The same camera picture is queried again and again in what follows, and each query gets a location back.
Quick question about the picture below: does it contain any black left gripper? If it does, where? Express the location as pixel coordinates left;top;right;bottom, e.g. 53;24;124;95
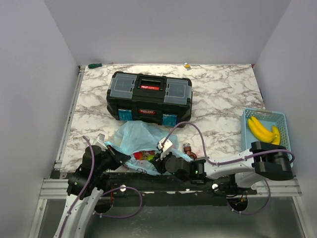
96;144;131;176

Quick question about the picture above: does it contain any red fake fruit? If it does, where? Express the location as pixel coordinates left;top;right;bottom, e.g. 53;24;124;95
133;151;144;160

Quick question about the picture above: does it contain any light blue plastic bag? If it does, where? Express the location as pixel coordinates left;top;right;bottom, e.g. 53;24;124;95
104;120;193;176

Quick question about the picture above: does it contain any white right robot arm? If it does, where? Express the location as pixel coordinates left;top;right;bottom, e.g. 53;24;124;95
150;141;295;194

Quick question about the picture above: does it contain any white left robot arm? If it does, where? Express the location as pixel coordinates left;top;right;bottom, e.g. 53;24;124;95
54;145;131;238

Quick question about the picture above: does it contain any yellow fake fruit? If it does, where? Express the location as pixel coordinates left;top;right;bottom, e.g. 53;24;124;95
146;155;154;161

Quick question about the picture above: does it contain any yellow fake banana bunch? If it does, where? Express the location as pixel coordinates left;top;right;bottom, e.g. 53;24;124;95
248;116;280;145

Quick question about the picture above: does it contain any brown faucet tap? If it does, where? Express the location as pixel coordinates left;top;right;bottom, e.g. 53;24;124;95
183;143;197;160

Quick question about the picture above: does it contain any black plastic toolbox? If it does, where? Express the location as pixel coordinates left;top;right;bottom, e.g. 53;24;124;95
106;71;193;125

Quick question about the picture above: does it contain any light blue plastic basket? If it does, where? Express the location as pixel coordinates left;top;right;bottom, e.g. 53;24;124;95
240;108;294;167

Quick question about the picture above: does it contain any small yellow blue object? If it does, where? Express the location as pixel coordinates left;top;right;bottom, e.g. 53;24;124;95
184;63;191;70

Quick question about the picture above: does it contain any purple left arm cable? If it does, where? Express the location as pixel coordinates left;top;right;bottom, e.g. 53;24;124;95
58;135;143;238

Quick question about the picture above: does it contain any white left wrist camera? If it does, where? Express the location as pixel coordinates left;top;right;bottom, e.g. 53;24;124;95
93;133;106;150

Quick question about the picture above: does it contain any black metal base rail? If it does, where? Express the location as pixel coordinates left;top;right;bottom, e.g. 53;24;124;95
98;173;256;207

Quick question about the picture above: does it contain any green handled screwdriver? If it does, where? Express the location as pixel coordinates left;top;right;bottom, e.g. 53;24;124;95
88;62;113;69

